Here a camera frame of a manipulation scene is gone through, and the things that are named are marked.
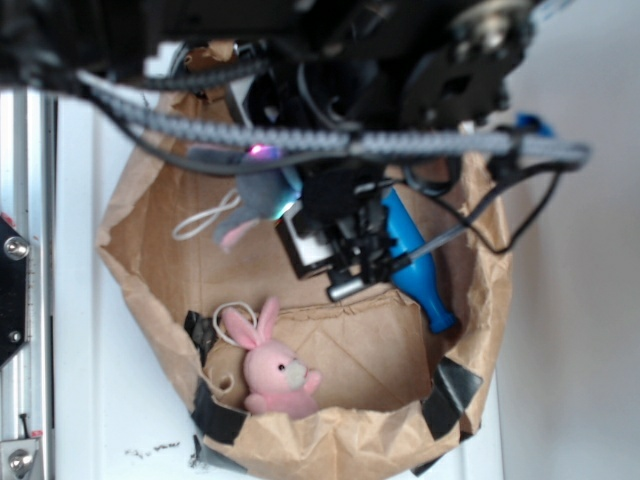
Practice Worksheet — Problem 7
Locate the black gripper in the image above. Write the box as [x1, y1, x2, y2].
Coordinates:
[272, 165, 396, 295]

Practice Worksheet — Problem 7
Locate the gray plush mouse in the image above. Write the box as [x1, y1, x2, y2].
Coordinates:
[214, 169, 277, 251]

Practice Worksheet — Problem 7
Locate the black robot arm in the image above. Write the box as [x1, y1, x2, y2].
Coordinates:
[1, 1, 535, 133]

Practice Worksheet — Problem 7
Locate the blue plastic bottle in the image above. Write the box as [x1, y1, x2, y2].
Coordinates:
[380, 187, 459, 335]

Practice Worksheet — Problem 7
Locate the pink plush bunny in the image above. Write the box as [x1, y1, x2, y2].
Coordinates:
[221, 297, 322, 420]

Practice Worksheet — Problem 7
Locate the brown paper bag tray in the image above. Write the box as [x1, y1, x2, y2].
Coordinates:
[94, 42, 514, 480]

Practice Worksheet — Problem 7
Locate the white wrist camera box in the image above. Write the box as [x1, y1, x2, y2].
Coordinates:
[275, 200, 335, 279]

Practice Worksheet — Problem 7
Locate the gray braided cable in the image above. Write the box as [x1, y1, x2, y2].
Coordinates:
[74, 59, 591, 166]

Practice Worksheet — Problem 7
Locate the aluminium extrusion rail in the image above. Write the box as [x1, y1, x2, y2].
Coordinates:
[1, 90, 57, 479]

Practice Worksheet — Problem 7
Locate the black octagonal mount plate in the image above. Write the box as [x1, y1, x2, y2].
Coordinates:
[0, 218, 30, 367]

